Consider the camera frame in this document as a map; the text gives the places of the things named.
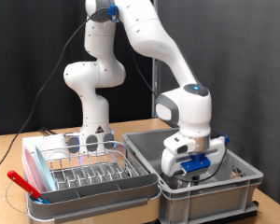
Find vertical metal pole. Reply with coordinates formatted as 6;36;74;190
151;0;160;119

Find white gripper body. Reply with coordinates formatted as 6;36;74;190
161;135;227;177

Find white box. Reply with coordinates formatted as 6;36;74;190
21;133;69;162

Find pink plate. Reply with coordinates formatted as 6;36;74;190
22;146;46;194

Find blue handled utensil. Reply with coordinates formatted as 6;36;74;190
32;196;50;205

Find long black hanging cable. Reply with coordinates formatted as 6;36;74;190
0;6;158;177

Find dark grey backdrop curtain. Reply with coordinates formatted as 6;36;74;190
157;0;280;211

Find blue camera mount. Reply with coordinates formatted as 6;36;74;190
180;152;212;174

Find grey wire dish rack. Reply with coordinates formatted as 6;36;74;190
25;140;162;224

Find stainless steel bowl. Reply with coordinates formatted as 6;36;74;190
162;174;203;190

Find black cables on table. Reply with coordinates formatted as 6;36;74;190
38;126;59;136

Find red handled utensil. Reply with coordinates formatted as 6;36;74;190
7;170;43;200

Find black backdrop curtain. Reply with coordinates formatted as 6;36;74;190
0;0;155;136

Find light blue plate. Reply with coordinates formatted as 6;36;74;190
34;145;58;192

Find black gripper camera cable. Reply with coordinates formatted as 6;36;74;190
174;133;231;183

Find grey plastic crate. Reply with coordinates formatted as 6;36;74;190
122;125;264;224

